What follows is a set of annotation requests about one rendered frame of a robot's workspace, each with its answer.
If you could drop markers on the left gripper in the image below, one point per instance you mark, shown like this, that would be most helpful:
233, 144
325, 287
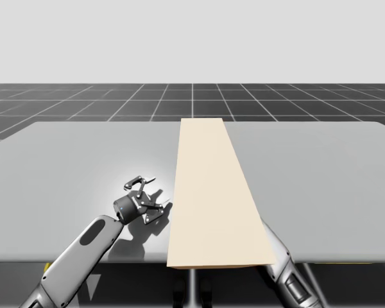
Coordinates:
126, 210

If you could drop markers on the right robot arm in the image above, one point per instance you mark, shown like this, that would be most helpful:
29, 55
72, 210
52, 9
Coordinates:
292, 276

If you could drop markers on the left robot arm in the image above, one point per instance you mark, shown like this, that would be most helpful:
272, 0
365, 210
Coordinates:
73, 253

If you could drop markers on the tall board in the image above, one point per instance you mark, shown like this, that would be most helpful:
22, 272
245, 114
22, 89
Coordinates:
211, 208

